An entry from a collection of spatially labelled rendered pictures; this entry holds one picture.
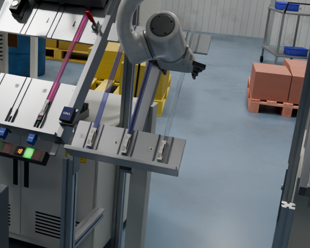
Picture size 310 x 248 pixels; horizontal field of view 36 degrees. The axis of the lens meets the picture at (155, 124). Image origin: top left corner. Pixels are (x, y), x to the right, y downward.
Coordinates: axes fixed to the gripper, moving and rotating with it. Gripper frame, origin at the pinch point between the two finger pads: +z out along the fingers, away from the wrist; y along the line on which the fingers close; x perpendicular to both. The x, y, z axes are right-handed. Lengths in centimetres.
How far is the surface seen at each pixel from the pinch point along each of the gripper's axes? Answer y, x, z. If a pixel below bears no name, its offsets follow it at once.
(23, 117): 51, 21, 10
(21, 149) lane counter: 48, 32, 8
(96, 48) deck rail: 34.6, -9.1, 15.2
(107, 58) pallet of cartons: 140, -105, 297
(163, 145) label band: 0.1, 23.4, -0.4
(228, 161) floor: -4, -11, 208
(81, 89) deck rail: 34.7, 7.3, 12.0
